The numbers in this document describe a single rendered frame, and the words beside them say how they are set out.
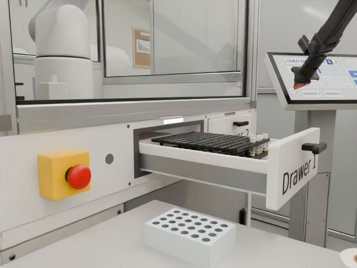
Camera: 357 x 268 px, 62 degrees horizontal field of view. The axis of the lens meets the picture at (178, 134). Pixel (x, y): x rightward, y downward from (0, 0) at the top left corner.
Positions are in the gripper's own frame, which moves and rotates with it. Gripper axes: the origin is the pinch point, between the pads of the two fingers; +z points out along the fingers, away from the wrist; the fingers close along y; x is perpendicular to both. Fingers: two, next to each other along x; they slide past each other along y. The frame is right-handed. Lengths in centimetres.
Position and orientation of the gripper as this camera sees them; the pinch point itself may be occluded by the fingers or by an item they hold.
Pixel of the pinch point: (295, 87)
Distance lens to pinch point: 137.9
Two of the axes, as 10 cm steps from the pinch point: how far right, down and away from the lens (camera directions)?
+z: -1.5, 5.2, 8.4
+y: -9.8, 0.3, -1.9
